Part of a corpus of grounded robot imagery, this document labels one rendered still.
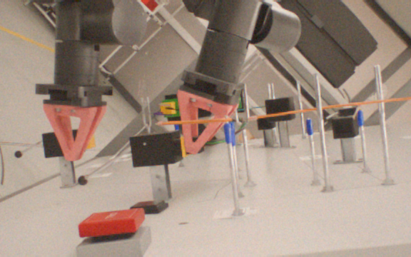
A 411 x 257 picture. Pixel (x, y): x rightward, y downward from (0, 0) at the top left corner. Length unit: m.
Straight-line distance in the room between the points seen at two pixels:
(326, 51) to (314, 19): 0.10
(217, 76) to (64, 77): 0.20
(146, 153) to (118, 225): 0.26
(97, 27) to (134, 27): 0.04
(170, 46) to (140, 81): 0.66
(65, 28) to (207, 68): 0.19
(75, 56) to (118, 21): 0.09
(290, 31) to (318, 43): 0.99
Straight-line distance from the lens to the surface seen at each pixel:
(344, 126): 0.99
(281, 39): 0.81
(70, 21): 0.80
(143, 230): 0.57
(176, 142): 0.78
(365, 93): 2.30
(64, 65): 0.80
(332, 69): 1.80
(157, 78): 8.62
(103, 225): 0.54
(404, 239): 0.52
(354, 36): 1.82
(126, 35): 0.75
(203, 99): 0.74
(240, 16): 0.75
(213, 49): 0.75
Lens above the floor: 1.28
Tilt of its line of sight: 5 degrees down
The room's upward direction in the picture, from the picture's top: 46 degrees clockwise
